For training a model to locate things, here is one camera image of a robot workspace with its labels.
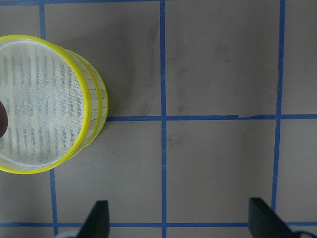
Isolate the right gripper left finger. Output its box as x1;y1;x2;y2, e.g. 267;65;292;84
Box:
77;200;110;238

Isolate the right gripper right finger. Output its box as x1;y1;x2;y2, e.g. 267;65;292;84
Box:
248;197;300;238

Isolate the yellow steamer layer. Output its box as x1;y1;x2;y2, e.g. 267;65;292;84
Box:
66;50;108;156
0;35;92;174

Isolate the brown bun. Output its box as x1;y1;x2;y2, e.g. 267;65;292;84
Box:
0;102;8;138

